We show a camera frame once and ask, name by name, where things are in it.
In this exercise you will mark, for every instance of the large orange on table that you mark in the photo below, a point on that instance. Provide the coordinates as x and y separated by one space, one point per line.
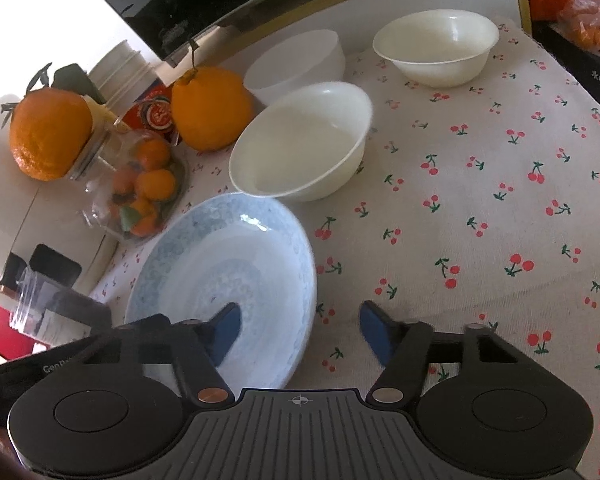
210 107

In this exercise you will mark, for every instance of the white bowl back left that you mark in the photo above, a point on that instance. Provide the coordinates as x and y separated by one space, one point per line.
299 61

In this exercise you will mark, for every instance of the blue patterned ceramic plate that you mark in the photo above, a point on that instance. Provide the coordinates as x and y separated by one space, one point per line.
250 251

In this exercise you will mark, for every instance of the dark jar with label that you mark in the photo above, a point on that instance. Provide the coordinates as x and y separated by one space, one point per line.
51 313

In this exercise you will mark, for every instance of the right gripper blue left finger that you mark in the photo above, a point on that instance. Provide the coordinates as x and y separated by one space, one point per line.
199 348

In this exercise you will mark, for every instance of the cream bowl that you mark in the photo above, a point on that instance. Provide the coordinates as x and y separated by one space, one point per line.
306 145
438 48

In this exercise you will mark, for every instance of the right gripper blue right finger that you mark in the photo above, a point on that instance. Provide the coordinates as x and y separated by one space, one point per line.
401 349

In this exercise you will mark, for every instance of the cream bowl front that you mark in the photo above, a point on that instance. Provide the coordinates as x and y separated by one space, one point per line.
306 145

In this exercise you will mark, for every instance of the large orange on jar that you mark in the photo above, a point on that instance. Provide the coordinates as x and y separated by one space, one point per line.
48 128

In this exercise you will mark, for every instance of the glass jar with kumquats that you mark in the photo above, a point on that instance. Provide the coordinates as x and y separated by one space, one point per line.
132 181

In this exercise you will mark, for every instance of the white appliance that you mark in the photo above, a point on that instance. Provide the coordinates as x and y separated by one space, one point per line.
34 213

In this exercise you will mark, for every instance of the cream bowl back right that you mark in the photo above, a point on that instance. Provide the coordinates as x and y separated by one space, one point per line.
438 48

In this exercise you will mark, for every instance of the stack of paper cups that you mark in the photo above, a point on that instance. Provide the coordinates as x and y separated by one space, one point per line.
133 91

